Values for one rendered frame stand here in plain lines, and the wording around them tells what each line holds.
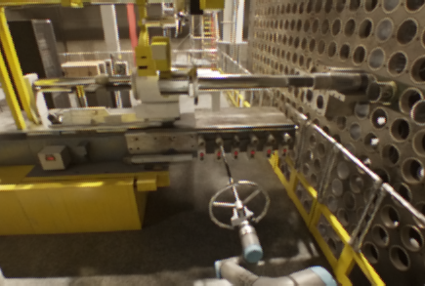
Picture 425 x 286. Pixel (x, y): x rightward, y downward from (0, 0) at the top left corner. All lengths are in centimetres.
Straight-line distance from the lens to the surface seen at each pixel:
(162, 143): 240
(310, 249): 256
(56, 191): 253
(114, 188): 231
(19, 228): 306
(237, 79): 201
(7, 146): 303
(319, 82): 266
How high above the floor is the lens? 189
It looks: 28 degrees down
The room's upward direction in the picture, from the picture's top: 1 degrees clockwise
